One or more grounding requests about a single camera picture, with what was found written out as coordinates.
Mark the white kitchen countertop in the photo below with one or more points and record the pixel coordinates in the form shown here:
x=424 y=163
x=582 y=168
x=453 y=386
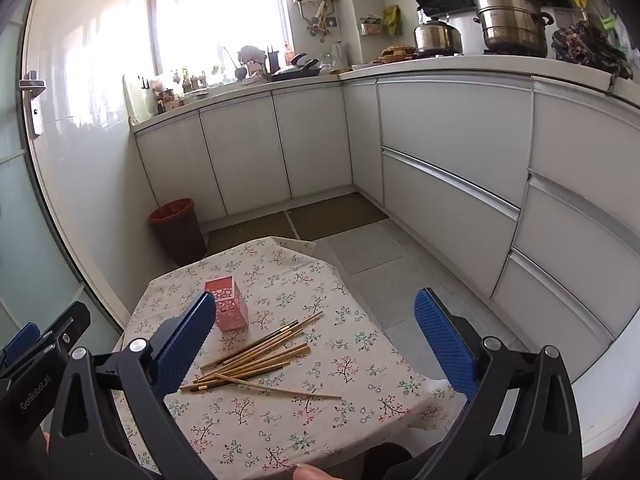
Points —
x=475 y=65

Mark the brown trash bin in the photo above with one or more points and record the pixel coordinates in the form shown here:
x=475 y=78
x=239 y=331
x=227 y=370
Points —
x=177 y=232

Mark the row of small plants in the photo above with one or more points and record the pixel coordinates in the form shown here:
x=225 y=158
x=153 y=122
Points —
x=190 y=80

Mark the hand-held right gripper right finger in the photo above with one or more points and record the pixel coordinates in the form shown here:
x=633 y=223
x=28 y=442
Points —
x=445 y=342

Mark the plaid cloth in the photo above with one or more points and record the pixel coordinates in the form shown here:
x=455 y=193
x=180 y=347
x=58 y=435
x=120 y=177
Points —
x=590 y=50

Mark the glass kettle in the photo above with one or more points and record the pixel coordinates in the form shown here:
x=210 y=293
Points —
x=338 y=55

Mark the black frying pan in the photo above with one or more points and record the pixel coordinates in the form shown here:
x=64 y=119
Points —
x=295 y=71

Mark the grey bundle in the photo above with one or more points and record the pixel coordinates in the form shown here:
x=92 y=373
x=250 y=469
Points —
x=251 y=57

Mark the white cabinet with doors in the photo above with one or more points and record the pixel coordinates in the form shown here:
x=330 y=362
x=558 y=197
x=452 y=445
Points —
x=245 y=155

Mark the green hanging tool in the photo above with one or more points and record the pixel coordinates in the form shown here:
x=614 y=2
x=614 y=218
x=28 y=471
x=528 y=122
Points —
x=607 y=22

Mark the person's leg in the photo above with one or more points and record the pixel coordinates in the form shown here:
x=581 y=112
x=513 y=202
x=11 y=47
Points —
x=395 y=465

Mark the black knife block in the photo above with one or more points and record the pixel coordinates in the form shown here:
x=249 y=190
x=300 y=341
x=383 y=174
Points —
x=273 y=60

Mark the yellow packet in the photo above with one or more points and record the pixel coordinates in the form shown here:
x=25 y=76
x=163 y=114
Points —
x=392 y=20

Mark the kitchen window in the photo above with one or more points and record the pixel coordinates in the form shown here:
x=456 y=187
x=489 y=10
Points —
x=220 y=10

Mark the stainless steel kettle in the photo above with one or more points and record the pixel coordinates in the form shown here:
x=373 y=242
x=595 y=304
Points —
x=437 y=35

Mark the bunch of bamboo chopsticks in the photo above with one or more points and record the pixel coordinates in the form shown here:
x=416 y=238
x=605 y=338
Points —
x=260 y=362

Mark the wall rack with packets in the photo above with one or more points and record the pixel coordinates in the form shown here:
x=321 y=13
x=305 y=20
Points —
x=371 y=26

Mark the floral tablecloth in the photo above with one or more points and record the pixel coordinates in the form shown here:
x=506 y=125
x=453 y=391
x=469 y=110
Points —
x=300 y=425

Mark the frosted glass door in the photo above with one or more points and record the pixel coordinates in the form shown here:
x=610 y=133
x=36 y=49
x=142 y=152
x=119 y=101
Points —
x=25 y=240

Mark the woven tray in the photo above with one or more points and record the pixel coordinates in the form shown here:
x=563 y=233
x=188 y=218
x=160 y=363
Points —
x=398 y=52

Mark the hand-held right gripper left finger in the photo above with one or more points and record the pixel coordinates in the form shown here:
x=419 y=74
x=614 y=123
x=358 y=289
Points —
x=187 y=340

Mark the white cabinet with drawers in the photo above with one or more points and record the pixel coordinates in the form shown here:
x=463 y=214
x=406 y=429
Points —
x=450 y=135

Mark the black chopstick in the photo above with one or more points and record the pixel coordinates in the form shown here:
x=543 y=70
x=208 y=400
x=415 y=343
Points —
x=285 y=327

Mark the person's right hand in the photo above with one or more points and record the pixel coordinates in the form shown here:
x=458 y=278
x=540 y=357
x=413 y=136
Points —
x=307 y=472

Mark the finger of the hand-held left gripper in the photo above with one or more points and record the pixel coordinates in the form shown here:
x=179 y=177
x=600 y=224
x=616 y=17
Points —
x=67 y=322
x=21 y=338

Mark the brown floor mat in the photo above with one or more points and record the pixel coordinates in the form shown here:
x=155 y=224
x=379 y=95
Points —
x=335 y=215
x=250 y=232

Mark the red bottle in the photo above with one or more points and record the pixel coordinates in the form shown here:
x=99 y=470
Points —
x=288 y=52

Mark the pale cutting board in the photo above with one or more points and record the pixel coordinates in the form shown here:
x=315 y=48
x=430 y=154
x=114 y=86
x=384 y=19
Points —
x=134 y=97

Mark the pink perforated chopstick holder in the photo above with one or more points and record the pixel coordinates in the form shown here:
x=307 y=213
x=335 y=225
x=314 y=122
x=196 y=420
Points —
x=232 y=310

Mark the stainless steel steamer pot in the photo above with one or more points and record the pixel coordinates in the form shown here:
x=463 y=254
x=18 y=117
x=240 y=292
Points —
x=510 y=22

